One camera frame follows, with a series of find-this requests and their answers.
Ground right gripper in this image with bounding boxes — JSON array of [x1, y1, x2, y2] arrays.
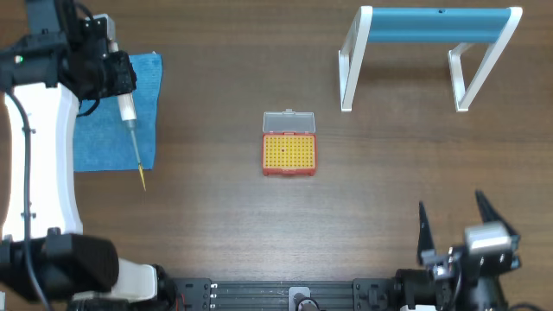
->
[[416, 189, 522, 278]]

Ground white pipette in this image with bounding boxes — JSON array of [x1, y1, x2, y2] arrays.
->
[[107, 38, 148, 193]]

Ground red and yellow tip box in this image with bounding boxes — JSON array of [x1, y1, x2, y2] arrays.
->
[[261, 108, 318, 177]]

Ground white and blue stand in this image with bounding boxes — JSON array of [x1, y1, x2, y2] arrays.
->
[[338, 4, 524, 113]]

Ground blue cloth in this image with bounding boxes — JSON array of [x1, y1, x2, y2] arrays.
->
[[72, 52, 164, 173]]

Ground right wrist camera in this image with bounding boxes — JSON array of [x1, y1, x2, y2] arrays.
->
[[464, 221, 513, 256]]

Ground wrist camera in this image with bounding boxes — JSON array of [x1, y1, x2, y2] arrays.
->
[[464, 221, 513, 256], [92, 13, 118, 42]]

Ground mounting rail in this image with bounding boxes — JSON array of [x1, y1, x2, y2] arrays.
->
[[172, 277, 401, 311]]

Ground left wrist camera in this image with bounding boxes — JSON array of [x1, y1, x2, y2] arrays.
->
[[92, 13, 118, 42]]

